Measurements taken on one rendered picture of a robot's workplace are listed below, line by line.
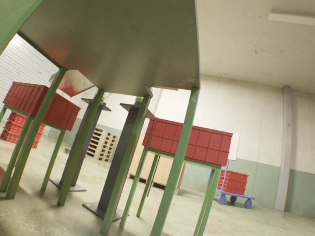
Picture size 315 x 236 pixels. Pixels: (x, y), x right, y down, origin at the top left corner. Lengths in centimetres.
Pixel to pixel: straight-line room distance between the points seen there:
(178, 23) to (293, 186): 583
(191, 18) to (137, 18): 17
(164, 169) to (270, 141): 385
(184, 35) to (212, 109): 515
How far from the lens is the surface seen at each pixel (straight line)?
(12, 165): 124
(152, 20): 52
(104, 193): 134
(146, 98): 100
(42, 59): 684
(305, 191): 622
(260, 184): 552
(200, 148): 103
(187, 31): 51
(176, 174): 66
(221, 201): 366
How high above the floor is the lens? 53
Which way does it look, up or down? 16 degrees up
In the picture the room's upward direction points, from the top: 17 degrees clockwise
